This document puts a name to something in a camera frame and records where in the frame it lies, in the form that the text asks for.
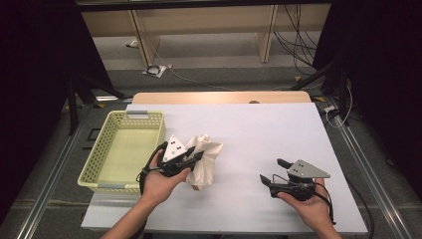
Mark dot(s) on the dark round table grommet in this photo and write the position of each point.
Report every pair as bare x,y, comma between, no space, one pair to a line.
254,101

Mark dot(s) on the light green perforated plastic basket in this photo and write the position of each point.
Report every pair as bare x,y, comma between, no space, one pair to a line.
126,152

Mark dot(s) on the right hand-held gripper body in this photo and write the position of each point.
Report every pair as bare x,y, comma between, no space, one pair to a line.
302,171

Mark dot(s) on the yellow floor tape mark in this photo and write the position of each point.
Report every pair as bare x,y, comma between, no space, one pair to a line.
298,78

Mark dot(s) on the person's right hand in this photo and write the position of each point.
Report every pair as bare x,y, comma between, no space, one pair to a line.
312,209

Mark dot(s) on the short aluminium rail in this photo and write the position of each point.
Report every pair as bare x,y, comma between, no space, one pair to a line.
109,98

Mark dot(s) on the person's left hand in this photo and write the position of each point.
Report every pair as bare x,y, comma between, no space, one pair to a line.
162,186

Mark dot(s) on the aluminium floor rail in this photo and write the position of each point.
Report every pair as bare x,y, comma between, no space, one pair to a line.
375,181
42,195

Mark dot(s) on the white power adapter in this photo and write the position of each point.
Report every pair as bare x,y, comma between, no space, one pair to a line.
133,44

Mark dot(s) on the white garment with brown trim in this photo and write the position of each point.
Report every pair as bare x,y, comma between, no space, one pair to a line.
205,159

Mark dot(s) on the black curtain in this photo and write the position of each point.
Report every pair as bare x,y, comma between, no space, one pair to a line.
391,66
33,66

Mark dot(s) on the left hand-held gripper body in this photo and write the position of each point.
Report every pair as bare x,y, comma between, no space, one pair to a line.
173,149

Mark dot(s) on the beige wooden shelf unit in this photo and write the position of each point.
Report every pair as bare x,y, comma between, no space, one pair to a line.
205,20

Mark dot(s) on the white table cover board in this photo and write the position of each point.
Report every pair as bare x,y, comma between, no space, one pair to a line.
249,132

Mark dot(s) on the black metal stand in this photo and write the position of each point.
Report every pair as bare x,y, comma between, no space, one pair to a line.
343,99
71,106

